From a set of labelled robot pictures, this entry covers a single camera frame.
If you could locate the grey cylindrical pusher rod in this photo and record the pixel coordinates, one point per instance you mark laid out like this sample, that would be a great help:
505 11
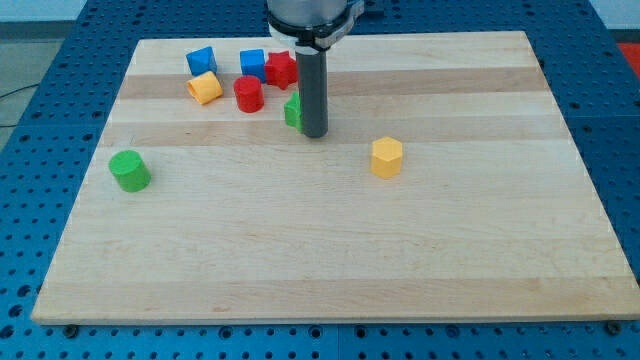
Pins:
313 89

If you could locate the green star block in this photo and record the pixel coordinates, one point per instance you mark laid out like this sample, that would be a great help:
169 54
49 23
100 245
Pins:
292 112

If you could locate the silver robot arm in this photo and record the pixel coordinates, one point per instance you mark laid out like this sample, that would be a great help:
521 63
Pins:
311 28

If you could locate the red star block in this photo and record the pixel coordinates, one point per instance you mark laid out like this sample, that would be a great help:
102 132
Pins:
280 69

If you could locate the wooden board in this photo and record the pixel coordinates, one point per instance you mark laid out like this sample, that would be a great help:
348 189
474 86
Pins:
493 217

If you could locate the blue cube block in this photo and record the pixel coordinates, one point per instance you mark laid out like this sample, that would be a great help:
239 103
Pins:
252 62

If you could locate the red cylinder block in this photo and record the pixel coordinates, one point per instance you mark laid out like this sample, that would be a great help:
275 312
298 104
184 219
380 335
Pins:
249 94

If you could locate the blue pentagon block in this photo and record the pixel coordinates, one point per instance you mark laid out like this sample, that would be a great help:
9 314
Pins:
201 61

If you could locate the yellow cylinder block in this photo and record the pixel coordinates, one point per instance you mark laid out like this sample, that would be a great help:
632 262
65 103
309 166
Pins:
205 88

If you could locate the yellow hexagon block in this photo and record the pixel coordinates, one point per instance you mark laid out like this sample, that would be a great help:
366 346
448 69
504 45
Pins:
386 157

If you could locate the green cylinder block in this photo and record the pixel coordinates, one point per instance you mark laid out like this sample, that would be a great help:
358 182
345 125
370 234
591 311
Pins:
129 170

